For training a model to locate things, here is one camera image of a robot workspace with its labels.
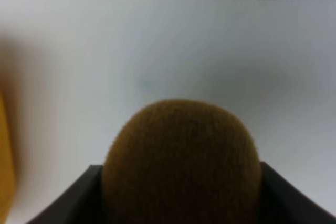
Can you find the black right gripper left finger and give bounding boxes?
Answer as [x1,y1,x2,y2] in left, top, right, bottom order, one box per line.
[29,165,103,224]

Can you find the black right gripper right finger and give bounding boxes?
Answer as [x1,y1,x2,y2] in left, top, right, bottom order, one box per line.
[259,162,335,224]

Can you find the yellow mango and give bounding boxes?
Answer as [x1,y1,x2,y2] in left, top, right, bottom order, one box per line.
[0,94,16,223]

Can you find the brown kiwi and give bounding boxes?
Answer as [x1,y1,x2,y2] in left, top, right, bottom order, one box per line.
[101,100,261,223]

